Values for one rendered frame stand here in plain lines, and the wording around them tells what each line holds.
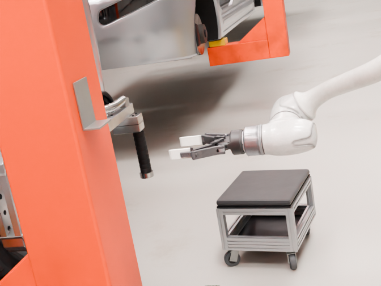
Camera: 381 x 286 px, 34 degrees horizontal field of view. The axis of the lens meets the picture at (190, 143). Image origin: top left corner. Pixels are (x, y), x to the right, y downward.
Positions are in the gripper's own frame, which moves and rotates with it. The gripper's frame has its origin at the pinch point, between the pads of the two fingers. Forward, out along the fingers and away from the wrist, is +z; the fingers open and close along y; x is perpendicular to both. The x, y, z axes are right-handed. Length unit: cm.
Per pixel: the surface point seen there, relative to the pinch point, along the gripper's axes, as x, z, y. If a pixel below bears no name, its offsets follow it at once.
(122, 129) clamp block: 8.5, 16.0, -2.8
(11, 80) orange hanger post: 37, 5, -76
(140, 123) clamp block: 9.3, 10.5, -1.2
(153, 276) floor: -83, 47, 74
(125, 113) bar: 13.6, 13.4, -4.4
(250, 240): -68, -2, 76
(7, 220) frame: -3, 36, -42
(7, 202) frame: 3, 34, -44
